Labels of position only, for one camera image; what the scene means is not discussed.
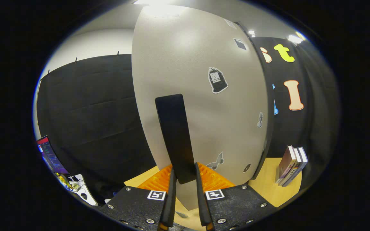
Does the white cover book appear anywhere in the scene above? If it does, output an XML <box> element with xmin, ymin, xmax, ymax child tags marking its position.
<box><xmin>280</xmin><ymin>147</ymin><xmax>303</xmax><ymax>186</ymax></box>

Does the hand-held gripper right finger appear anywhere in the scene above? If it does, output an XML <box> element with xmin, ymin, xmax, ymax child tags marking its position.
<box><xmin>195</xmin><ymin>162</ymin><xmax>277</xmax><ymax>231</ymax></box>

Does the blue cover book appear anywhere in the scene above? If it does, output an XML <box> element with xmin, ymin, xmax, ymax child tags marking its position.
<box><xmin>283</xmin><ymin>147</ymin><xmax>308</xmax><ymax>187</ymax></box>

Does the white side table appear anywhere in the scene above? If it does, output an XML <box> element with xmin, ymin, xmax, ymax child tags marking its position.
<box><xmin>57</xmin><ymin>173</ymin><xmax>98</xmax><ymax>206</ymax></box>

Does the large ceiling light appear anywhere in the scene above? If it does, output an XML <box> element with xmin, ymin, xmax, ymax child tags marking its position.
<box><xmin>134</xmin><ymin>0</ymin><xmax>172</xmax><ymax>5</ymax></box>

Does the black door handle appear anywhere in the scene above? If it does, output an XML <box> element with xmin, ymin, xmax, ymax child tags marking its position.
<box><xmin>155</xmin><ymin>94</ymin><xmax>197</xmax><ymax>184</ymax></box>

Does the computer monitor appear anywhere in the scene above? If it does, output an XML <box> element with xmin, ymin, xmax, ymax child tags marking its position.
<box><xmin>37</xmin><ymin>135</ymin><xmax>70</xmax><ymax>175</ymax></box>

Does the black backdrop cloth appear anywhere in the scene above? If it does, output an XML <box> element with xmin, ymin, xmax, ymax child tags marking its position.
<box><xmin>37</xmin><ymin>36</ymin><xmax>338</xmax><ymax>206</ymax></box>

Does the grey cabinet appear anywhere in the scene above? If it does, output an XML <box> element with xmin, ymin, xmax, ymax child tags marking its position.
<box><xmin>236</xmin><ymin>21</ymin><xmax>276</xmax><ymax>180</ymax></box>

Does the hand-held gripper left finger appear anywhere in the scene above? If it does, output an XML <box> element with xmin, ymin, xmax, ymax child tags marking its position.
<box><xmin>98</xmin><ymin>164</ymin><xmax>177</xmax><ymax>231</ymax></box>

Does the beige cabinet door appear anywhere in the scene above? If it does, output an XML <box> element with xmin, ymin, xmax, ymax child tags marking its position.
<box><xmin>131</xmin><ymin>5</ymin><xmax>269</xmax><ymax>211</ymax></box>

